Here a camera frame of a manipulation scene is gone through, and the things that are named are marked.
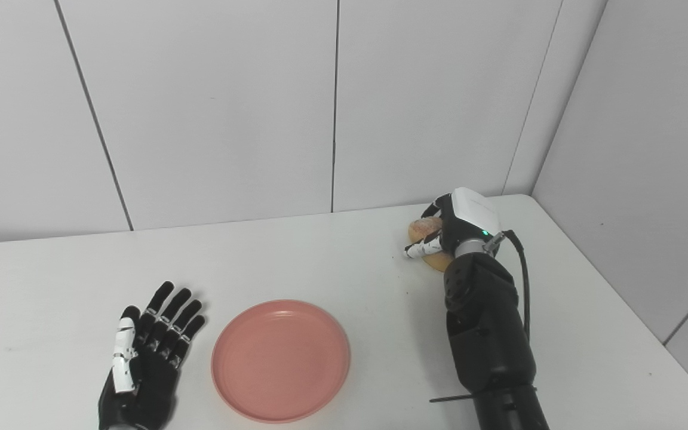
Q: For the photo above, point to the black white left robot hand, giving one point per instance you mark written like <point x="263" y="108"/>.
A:
<point x="147" y="370"/>

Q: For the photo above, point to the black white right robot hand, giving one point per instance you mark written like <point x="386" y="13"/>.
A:
<point x="466" y="224"/>

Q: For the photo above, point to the golden bread roll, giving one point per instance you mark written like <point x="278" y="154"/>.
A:
<point x="424" y="228"/>

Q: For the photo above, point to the pink round plate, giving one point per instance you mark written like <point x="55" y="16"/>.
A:
<point x="280" y="361"/>

